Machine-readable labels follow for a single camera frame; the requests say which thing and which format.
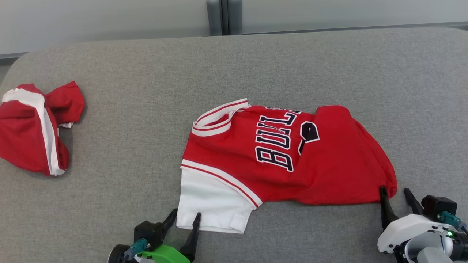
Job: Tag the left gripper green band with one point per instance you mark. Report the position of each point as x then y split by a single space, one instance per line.
164 255

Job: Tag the red shorts with white stripe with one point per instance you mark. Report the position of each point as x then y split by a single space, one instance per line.
22 138

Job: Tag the grey double partition post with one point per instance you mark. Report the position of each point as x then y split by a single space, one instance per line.
223 16

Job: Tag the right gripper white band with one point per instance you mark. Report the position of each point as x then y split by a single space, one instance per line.
402 228

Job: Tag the red white basketball jersey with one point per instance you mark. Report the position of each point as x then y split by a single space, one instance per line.
329 168

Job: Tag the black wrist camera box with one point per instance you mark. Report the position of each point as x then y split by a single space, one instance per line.
438 206
148 233

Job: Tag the grey partition base rail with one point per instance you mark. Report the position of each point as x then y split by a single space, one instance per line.
329 29
11 56

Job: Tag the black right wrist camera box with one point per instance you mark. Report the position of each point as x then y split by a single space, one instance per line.
438 206

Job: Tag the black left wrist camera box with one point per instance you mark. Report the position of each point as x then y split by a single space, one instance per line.
148 233

